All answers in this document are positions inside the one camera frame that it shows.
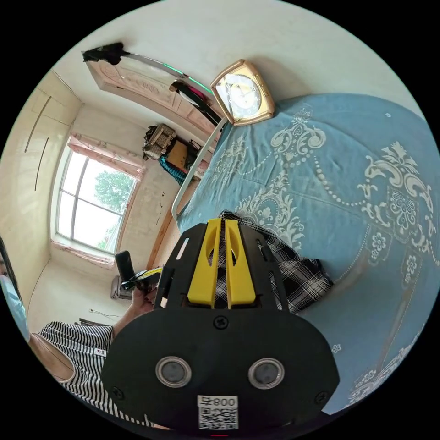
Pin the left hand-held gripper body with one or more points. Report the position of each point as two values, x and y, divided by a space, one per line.
139 282

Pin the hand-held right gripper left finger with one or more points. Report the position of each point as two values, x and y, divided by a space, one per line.
202 275

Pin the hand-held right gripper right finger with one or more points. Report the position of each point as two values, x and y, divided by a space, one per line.
241 278

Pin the black and white plaid pants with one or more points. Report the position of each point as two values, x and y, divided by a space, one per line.
302 275

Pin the person's left forearm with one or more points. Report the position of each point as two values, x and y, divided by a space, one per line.
129 318

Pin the person's left hand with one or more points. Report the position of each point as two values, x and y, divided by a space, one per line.
141 299

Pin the window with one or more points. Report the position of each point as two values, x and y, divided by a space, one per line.
92 206

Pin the person's body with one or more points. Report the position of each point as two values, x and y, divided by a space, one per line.
80 354

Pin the shelf with bags and boxes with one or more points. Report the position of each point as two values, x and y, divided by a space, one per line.
163 142

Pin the pink curtain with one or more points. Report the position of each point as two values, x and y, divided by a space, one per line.
103 151

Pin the bed with blue patterned sheet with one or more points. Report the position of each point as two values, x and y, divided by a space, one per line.
330 123

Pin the light wooden cupboard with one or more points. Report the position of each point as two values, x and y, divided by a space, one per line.
151 92

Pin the gold framed clock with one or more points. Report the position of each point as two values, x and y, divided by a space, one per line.
242 92

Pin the cream wall cupboard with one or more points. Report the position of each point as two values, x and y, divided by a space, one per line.
44 137

